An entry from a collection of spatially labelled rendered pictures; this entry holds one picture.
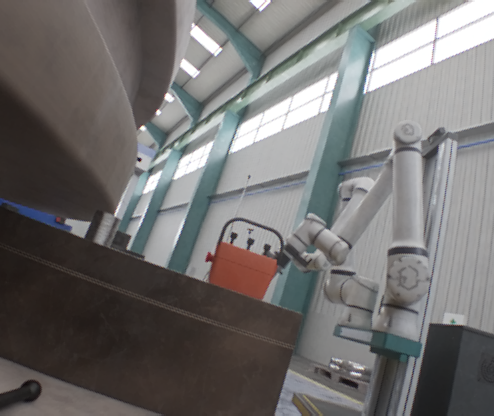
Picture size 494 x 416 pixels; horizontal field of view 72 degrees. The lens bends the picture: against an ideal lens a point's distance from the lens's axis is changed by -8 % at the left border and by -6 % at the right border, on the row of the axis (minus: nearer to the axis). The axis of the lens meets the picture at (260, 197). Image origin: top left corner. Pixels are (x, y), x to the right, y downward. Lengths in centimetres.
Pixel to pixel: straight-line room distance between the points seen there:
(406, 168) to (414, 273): 43
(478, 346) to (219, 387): 111
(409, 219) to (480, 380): 74
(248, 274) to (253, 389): 32
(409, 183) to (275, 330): 79
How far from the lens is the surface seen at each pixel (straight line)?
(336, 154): 1164
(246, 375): 110
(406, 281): 137
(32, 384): 93
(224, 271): 108
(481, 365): 179
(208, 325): 107
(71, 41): 89
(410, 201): 149
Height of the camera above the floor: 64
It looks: 17 degrees up
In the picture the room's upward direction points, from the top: 18 degrees clockwise
